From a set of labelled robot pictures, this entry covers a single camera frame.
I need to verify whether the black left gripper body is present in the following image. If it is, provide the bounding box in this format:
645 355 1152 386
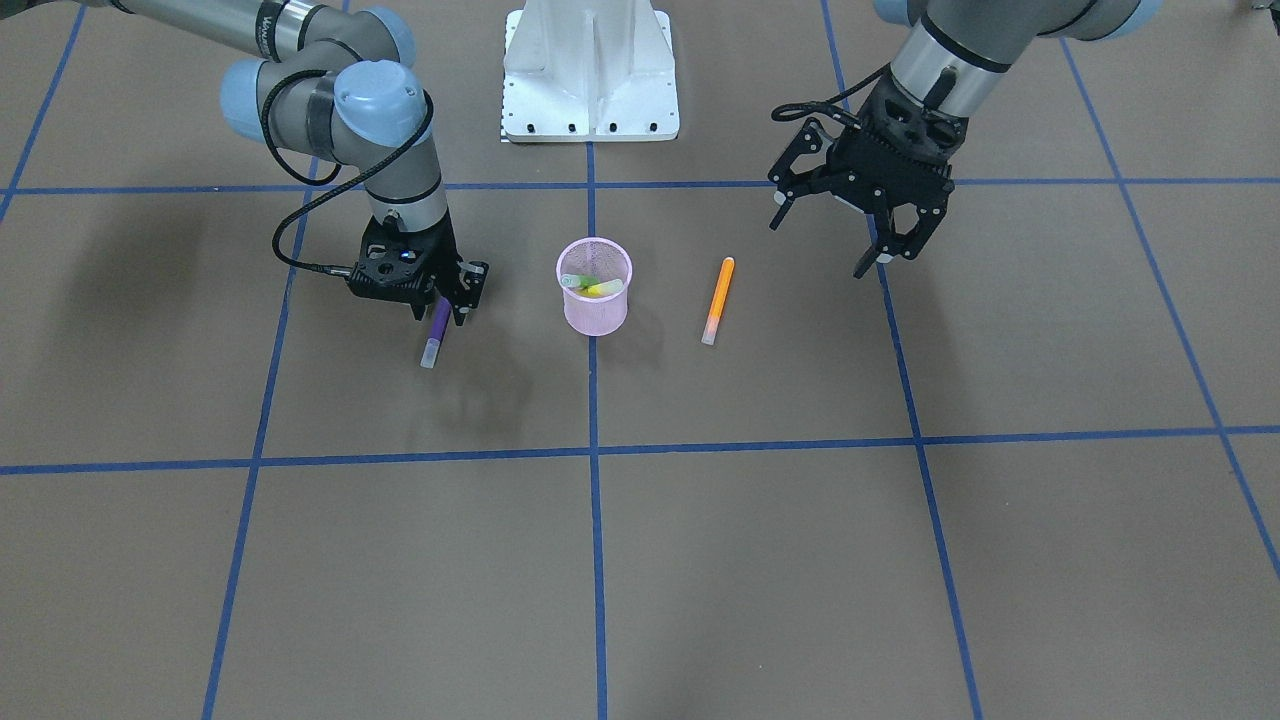
800 88 969 211

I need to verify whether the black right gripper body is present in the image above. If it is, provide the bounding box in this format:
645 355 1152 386
347 215 463 305

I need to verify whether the purple highlighter pen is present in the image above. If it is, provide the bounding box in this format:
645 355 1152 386
419 296 452 369

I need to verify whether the green highlighter pen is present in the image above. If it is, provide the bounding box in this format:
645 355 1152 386
559 273 626 299

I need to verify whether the orange highlighter pen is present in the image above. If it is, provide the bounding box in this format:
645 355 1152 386
700 256 736 346

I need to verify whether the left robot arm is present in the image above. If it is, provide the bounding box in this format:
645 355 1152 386
768 1 1160 277

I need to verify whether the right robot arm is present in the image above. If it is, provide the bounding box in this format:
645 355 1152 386
111 1 489 325

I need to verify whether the pink mesh pen holder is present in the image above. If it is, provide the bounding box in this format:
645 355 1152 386
556 237 634 337

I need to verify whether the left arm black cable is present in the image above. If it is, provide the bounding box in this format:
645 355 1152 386
771 64 893 126

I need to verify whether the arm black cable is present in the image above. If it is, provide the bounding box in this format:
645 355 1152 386
259 68 436 275
771 64 893 126

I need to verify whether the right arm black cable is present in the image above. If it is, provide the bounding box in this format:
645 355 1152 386
259 68 436 275

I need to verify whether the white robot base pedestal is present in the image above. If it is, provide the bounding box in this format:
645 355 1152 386
500 1 681 143

